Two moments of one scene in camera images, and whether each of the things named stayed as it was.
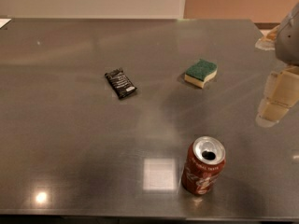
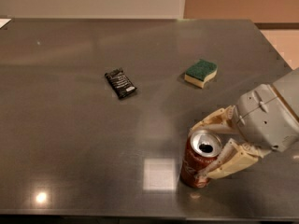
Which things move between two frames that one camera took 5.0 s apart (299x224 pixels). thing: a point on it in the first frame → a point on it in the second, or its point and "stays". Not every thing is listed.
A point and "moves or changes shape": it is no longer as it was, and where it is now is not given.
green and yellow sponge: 200,73 stays
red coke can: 204,163 moves or changes shape
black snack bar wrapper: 121,85 stays
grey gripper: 289,42 → 266,119
